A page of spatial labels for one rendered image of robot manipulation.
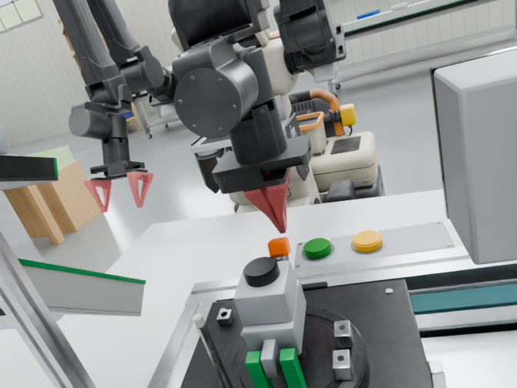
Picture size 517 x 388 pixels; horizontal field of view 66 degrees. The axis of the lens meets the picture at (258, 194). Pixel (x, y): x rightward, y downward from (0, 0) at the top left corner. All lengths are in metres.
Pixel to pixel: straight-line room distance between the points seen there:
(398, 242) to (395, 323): 0.16
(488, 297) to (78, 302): 0.44
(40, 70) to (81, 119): 11.07
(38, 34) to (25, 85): 1.49
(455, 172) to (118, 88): 0.83
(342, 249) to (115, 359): 0.40
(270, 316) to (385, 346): 0.13
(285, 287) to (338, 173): 1.04
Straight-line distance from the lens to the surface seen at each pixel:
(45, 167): 0.45
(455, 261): 0.53
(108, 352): 0.75
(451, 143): 0.17
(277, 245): 0.41
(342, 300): 0.48
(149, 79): 1.02
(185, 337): 0.53
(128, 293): 0.53
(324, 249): 0.57
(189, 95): 0.33
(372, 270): 0.54
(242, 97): 0.33
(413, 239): 0.58
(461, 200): 0.17
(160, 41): 9.76
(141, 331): 0.75
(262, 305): 0.33
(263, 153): 0.41
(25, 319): 0.40
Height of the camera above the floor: 1.28
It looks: 23 degrees down
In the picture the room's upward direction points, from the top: 17 degrees counter-clockwise
